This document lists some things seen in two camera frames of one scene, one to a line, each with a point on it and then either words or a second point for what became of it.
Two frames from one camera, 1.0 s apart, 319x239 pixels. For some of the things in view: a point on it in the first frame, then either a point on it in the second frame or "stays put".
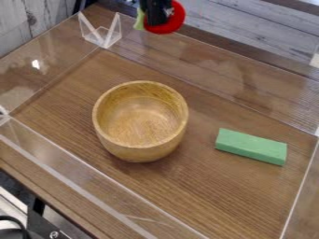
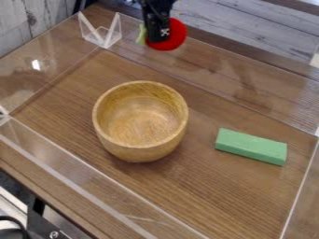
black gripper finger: (154, 10) -> (159, 26)
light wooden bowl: (141, 120) stays put
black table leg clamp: (41, 228) stays put
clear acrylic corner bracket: (103, 36) stays put
